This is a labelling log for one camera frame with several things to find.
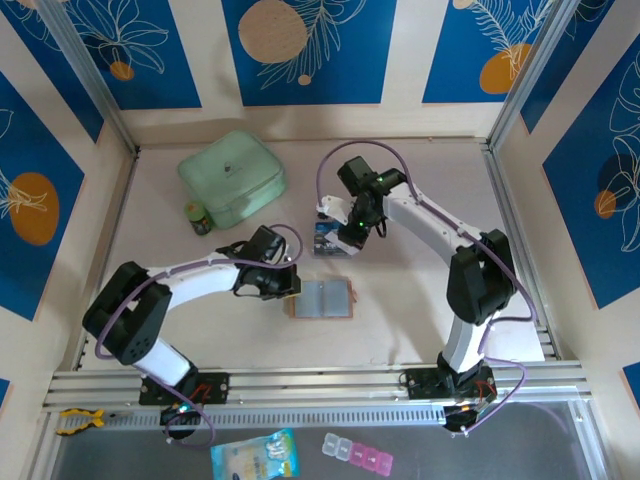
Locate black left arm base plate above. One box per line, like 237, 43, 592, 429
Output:
138, 370, 231, 406

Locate slotted grey cable duct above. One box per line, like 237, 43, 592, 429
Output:
107, 404, 446, 426

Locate blue snack packet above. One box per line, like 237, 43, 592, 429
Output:
209, 428, 301, 480

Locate aluminium mounting rail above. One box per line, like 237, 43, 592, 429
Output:
42, 362, 594, 414

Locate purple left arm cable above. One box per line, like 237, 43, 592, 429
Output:
94, 223, 305, 450

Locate grey metal sheet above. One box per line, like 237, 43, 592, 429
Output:
47, 399, 609, 480

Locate small green-lidded jar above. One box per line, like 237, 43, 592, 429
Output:
184, 200, 212, 236

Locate aluminium side rail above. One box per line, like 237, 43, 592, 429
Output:
480, 142, 559, 362
73, 147, 144, 372

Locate yellow-handled pliers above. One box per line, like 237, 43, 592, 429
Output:
54, 407, 130, 437

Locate brown leather card holder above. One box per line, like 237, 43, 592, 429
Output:
282, 278, 357, 322

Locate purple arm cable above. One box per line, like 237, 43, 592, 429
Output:
94, 223, 305, 450
315, 141, 540, 436

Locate green translucent zip pouch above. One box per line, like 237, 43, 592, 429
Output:
176, 130, 289, 231

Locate aluminium corner post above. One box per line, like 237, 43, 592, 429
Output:
485, 0, 590, 151
35, 0, 141, 156

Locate white pink pill organizer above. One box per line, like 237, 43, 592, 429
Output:
321, 432, 395, 474

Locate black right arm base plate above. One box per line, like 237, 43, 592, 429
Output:
405, 367, 497, 401

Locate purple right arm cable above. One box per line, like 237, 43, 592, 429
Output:
315, 141, 540, 436

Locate black controller board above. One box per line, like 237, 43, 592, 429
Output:
158, 403, 202, 427
442, 401, 497, 434

